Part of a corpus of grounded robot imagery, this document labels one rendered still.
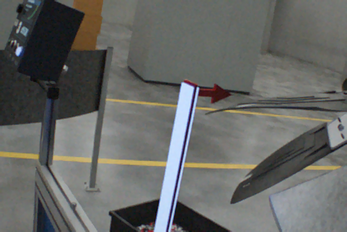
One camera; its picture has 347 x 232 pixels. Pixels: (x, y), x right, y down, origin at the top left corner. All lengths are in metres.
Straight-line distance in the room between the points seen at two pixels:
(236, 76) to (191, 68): 0.86
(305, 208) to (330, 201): 0.04
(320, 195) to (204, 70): 6.37
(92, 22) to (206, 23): 2.65
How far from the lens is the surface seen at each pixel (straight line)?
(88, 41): 8.58
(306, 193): 0.69
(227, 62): 7.16
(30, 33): 0.99
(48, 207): 0.96
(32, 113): 2.28
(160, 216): 0.53
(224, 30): 7.04
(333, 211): 0.69
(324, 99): 0.63
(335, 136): 0.82
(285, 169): 0.82
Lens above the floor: 1.27
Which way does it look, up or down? 14 degrees down
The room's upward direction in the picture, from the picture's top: 10 degrees clockwise
